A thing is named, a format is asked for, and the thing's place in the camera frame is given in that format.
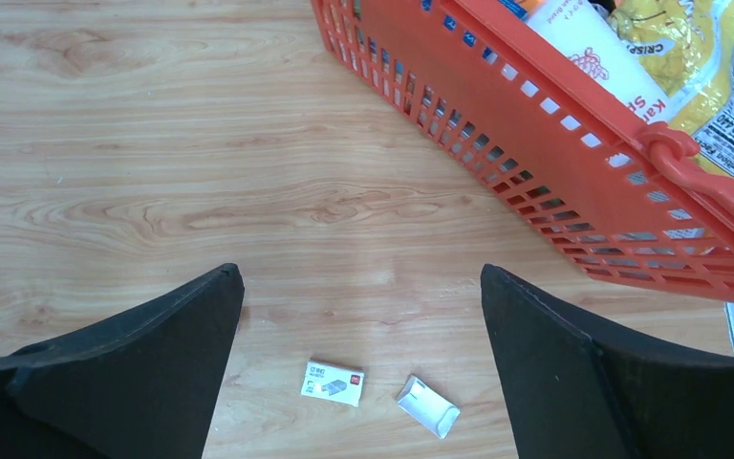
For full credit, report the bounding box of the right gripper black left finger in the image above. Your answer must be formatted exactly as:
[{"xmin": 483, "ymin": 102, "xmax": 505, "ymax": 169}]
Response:
[{"xmin": 0, "ymin": 263, "xmax": 245, "ymax": 458}]

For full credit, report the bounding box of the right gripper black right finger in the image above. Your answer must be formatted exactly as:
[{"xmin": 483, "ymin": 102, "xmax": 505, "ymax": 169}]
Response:
[{"xmin": 481, "ymin": 264, "xmax": 734, "ymax": 458}]

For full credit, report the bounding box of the white staple box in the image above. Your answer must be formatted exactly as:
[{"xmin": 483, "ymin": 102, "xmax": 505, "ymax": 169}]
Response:
[{"xmin": 300, "ymin": 360, "xmax": 365, "ymax": 407}]

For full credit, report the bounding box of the red plastic shopping basket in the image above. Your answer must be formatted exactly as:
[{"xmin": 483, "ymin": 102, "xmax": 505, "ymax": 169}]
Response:
[{"xmin": 312, "ymin": 1, "xmax": 734, "ymax": 302}]

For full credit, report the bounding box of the yellow crisps bag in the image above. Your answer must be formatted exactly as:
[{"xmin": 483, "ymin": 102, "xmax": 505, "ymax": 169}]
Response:
[{"xmin": 608, "ymin": 0, "xmax": 734, "ymax": 179}]

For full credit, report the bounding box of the white bread package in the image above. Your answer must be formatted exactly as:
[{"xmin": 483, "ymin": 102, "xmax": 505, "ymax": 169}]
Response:
[{"xmin": 526, "ymin": 0, "xmax": 674, "ymax": 123}]

